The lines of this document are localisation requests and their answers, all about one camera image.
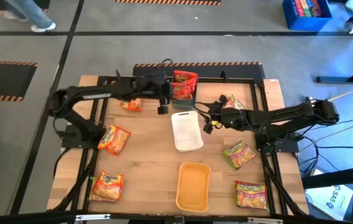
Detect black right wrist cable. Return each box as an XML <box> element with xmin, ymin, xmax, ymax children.
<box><xmin>193</xmin><ymin>100</ymin><xmax>215</xmax><ymax>126</ymax></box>

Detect lime chili shrimp noodle pack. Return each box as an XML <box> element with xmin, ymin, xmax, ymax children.
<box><xmin>88</xmin><ymin>176</ymin><xmax>115</xmax><ymax>203</ymax></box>
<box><xmin>224</xmin><ymin>95</ymin><xmax>245</xmax><ymax>110</ymax></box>
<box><xmin>234</xmin><ymin>180</ymin><xmax>270</xmax><ymax>210</ymax></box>
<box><xmin>221</xmin><ymin>139</ymin><xmax>257</xmax><ymax>171</ymax></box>

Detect silver metal bracket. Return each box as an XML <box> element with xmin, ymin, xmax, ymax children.
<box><xmin>247</xmin><ymin>217</ymin><xmax>285</xmax><ymax>224</ymax></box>
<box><xmin>75</xmin><ymin>213</ymin><xmax>111</xmax><ymax>222</ymax></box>

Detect black rig bar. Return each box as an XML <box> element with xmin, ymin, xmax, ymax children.
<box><xmin>0</xmin><ymin>210</ymin><xmax>353</xmax><ymax>224</ymax></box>

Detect red spicy noodle pack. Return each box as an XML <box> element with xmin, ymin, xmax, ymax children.
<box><xmin>172</xmin><ymin>88</ymin><xmax>196</xmax><ymax>100</ymax></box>
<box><xmin>172</xmin><ymin>79</ymin><xmax>198</xmax><ymax>91</ymax></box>
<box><xmin>173</xmin><ymin>70</ymin><xmax>198</xmax><ymax>82</ymax></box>

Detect black right cable bundle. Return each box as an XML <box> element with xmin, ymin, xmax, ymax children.
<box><xmin>262</xmin><ymin>151</ymin><xmax>309</xmax><ymax>217</ymax></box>

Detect black beam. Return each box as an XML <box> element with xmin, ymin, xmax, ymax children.
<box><xmin>300</xmin><ymin>164</ymin><xmax>353</xmax><ymax>190</ymax></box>

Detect black aluminium table frame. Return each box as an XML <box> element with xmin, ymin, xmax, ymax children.
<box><xmin>80</xmin><ymin>75</ymin><xmax>289</xmax><ymax>218</ymax></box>

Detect white printed box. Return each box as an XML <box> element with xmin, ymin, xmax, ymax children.
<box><xmin>305</xmin><ymin>184</ymin><xmax>353</xmax><ymax>221</ymax></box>

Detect yellow plastic bin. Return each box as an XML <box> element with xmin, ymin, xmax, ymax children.
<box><xmin>175</xmin><ymin>161</ymin><xmax>212</xmax><ymax>213</ymax></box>

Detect beige cable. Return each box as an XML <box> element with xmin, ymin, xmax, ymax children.
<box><xmin>328</xmin><ymin>82</ymin><xmax>353</xmax><ymax>102</ymax></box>

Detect black cable bundle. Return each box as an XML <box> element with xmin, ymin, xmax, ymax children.
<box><xmin>262</xmin><ymin>151</ymin><xmax>309</xmax><ymax>217</ymax></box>
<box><xmin>52</xmin><ymin>147</ymin><xmax>100</xmax><ymax>213</ymax></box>

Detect black desk leg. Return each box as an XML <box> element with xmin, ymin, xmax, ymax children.
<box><xmin>315</xmin><ymin>60</ymin><xmax>353</xmax><ymax>85</ymax></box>

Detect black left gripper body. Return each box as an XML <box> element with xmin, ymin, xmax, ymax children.
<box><xmin>135</xmin><ymin>72</ymin><xmax>172</xmax><ymax>115</ymax></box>

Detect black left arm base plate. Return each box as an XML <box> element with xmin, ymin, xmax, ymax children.
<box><xmin>60</xmin><ymin>123</ymin><xmax>106</xmax><ymax>149</ymax></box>

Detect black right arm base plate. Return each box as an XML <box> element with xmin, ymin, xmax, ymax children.
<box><xmin>255</xmin><ymin>128</ymin><xmax>300</xmax><ymax>154</ymax></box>

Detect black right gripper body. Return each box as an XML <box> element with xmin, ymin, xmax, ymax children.
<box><xmin>203</xmin><ymin>95</ymin><xmax>249</xmax><ymax>134</ymax></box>

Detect colourful boxes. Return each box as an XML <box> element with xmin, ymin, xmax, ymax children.
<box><xmin>293</xmin><ymin>0</ymin><xmax>323</xmax><ymax>18</ymax></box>

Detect white plastic bin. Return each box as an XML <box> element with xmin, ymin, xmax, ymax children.
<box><xmin>170</xmin><ymin>110</ymin><xmax>204</xmax><ymax>153</ymax></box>

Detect black left cable bundle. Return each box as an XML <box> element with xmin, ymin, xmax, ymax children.
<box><xmin>52</xmin><ymin>147</ymin><xmax>100</xmax><ymax>213</ymax></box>

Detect blue plastic crate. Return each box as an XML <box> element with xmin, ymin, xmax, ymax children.
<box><xmin>282</xmin><ymin>0</ymin><xmax>333</xmax><ymax>32</ymax></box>

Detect person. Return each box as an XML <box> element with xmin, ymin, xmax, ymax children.
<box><xmin>2</xmin><ymin>0</ymin><xmax>57</xmax><ymax>34</ymax></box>

